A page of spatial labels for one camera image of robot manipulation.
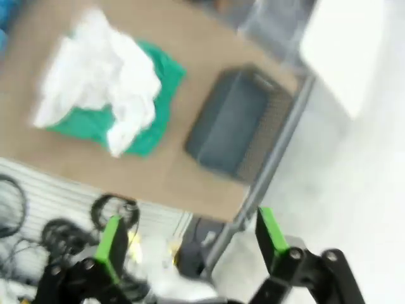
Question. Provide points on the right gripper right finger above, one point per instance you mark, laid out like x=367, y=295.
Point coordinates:
x=272, y=234

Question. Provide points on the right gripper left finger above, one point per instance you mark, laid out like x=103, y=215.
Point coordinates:
x=110, y=244

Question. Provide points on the green shorts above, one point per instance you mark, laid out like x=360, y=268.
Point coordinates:
x=85, y=122

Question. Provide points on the white t-shirt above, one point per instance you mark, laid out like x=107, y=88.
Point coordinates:
x=95, y=73

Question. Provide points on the black power box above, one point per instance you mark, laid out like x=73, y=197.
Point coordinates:
x=190, y=253

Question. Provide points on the dark grey plastic basket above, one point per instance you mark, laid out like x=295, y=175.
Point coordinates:
x=231, y=126

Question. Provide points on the white table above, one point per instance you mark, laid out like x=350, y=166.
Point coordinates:
x=341, y=47

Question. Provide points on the ribbed aluminium base plate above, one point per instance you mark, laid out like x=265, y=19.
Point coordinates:
x=57, y=196

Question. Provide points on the grey metal table frame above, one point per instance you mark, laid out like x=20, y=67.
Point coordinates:
x=278, y=149

